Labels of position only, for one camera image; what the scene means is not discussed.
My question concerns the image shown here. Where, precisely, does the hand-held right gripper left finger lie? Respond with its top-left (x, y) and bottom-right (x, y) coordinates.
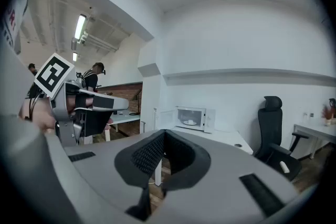
top-left (64, 129), bottom-right (165, 224)

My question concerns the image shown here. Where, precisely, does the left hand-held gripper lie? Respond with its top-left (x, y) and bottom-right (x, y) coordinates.
top-left (34, 52), bottom-right (130, 147)

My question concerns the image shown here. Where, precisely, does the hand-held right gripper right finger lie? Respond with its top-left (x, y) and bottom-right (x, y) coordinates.
top-left (157, 129), bottom-right (300, 224)

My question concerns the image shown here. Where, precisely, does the white microwave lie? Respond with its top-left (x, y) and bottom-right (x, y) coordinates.
top-left (154, 105), bottom-right (217, 134)

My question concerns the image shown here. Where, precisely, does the person's left forearm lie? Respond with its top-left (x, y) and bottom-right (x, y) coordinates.
top-left (18, 97), bottom-right (57, 135)

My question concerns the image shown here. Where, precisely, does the person's left hand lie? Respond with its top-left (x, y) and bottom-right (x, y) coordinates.
top-left (67, 96), bottom-right (93, 114)

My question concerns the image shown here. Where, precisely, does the pale background table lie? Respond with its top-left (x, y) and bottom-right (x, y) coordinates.
top-left (104, 109), bottom-right (141, 142)

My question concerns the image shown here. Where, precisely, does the black desk lamp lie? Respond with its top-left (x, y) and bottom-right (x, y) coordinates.
top-left (131, 89), bottom-right (143, 116)

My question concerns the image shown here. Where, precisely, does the black office chair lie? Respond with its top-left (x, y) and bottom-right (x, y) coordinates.
top-left (254, 95), bottom-right (310, 182)

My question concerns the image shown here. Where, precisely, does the person in white clothes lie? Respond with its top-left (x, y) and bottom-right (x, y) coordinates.
top-left (0, 0), bottom-right (35, 116)

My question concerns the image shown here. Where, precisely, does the white side desk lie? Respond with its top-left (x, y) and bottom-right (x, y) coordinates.
top-left (292, 117), bottom-right (336, 160)

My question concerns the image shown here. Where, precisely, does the vase with dried flowers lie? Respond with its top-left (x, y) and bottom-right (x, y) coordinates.
top-left (322, 98), bottom-right (336, 126)

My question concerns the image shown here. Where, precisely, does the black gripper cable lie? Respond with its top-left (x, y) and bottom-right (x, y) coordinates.
top-left (25, 90), bottom-right (45, 121)

